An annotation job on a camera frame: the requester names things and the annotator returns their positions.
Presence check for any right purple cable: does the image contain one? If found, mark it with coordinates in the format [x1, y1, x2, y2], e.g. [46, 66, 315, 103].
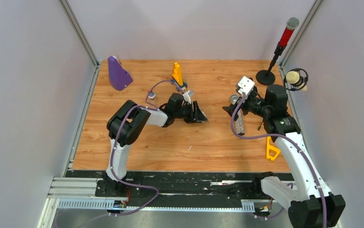
[230, 94, 328, 228]

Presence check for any purple cable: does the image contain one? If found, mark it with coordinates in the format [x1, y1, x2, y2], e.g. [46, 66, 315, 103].
[230, 94, 328, 228]
[109, 79, 182, 217]

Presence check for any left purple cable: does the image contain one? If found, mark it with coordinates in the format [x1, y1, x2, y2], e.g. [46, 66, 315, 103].
[109, 79, 182, 217]

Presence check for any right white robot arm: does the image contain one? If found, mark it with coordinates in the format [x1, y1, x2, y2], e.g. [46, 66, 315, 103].
[223, 85, 346, 228]

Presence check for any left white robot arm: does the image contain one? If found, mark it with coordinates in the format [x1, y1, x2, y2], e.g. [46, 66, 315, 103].
[103, 93, 208, 196]

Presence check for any yellow plastic handle tool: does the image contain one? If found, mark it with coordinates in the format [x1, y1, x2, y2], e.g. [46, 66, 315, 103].
[266, 136, 280, 161]

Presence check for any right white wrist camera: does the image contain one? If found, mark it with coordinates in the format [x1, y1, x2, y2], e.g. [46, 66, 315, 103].
[236, 76, 255, 96]

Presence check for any yellow blue toy car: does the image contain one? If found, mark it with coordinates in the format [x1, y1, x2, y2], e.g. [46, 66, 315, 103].
[171, 62, 187, 91]

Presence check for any red microphone on stand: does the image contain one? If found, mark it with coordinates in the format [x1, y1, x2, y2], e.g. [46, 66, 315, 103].
[256, 17, 299, 86]

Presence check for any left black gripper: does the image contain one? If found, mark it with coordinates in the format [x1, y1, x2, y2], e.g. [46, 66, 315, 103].
[174, 102, 208, 124]

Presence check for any beige microphone shock mount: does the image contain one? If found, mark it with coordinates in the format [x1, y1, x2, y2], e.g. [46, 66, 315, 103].
[283, 68, 308, 92]

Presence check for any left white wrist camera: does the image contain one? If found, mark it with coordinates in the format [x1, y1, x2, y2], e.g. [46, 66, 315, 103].
[182, 90, 194, 104]

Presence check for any purple plastic wedge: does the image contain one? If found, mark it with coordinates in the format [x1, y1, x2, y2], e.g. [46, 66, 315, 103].
[107, 56, 133, 91]

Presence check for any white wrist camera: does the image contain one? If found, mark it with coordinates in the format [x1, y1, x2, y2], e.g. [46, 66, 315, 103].
[236, 76, 255, 96]
[182, 90, 194, 104]

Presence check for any glitter silver microphone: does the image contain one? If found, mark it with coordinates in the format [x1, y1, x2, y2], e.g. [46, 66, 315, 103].
[230, 94, 245, 135]

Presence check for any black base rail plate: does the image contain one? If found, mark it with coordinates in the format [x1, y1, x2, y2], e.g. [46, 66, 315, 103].
[64, 170, 296, 209]

